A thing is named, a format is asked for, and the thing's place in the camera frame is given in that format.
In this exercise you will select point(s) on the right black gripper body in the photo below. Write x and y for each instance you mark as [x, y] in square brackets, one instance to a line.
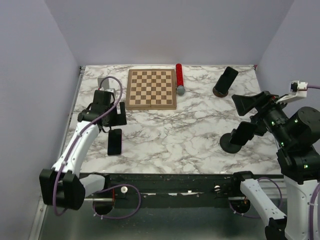
[274, 102]

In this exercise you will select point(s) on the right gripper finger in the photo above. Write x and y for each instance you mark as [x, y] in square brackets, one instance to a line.
[261, 128]
[245, 104]

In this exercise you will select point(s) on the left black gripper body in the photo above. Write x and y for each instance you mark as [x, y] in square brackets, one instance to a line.
[112, 117]

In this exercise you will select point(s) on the purple-cased black phone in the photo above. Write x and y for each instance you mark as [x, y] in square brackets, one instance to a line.
[114, 145]

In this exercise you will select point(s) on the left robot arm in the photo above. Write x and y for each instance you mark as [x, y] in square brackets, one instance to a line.
[61, 185]

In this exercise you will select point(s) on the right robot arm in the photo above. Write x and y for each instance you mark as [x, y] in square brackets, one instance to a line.
[299, 164]

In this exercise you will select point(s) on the brown round phone stand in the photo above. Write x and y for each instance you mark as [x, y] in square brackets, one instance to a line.
[220, 92]

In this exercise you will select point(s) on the grey metal phone stand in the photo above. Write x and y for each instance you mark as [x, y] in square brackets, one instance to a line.
[104, 82]

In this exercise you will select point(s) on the black round phone stand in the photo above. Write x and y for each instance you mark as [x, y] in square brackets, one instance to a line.
[228, 147]

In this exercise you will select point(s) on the wooden chessboard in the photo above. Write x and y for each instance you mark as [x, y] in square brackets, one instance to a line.
[151, 89]

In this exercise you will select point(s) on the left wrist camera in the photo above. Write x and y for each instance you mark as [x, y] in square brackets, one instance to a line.
[112, 91]

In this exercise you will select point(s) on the red handled microphone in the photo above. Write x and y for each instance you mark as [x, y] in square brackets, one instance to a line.
[179, 79]

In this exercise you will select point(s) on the black front mounting rail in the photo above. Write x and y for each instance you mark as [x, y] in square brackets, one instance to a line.
[162, 191]

